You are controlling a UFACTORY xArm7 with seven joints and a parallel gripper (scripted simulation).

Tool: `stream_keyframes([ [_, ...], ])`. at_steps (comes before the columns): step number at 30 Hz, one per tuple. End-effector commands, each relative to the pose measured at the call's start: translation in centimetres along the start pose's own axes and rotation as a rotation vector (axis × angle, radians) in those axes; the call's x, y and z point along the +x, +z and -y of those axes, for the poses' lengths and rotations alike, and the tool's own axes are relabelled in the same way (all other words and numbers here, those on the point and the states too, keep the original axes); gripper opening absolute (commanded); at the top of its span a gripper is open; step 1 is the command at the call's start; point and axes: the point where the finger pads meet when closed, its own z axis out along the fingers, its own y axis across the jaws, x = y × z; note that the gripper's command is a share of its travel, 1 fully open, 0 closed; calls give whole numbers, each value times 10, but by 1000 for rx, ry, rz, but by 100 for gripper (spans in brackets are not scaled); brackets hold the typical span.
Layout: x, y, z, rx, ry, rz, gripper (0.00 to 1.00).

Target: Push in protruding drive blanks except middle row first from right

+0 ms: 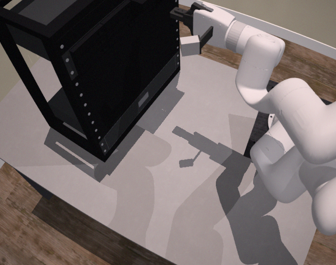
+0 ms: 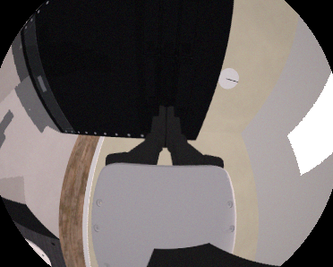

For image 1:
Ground black server rack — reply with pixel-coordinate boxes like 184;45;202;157
0;0;180;163

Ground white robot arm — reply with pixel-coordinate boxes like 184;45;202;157
226;21;336;236

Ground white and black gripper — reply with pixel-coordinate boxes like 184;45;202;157
170;2;237;49

